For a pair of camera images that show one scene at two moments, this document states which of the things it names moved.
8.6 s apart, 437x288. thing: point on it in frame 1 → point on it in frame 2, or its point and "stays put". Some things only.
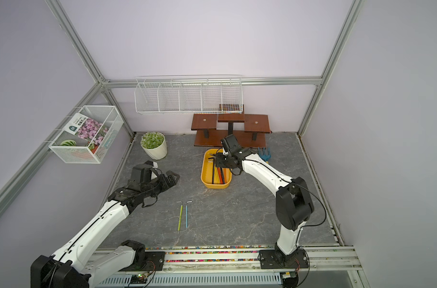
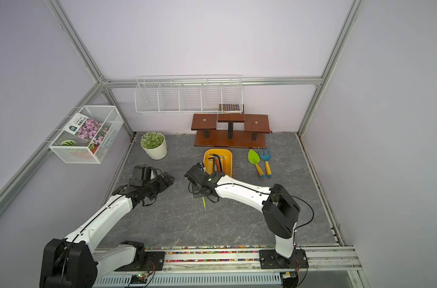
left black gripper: [165, 185] stays put
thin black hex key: [213, 164] stays put
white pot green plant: [154, 144] stays put
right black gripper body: [223, 159] → [196, 190]
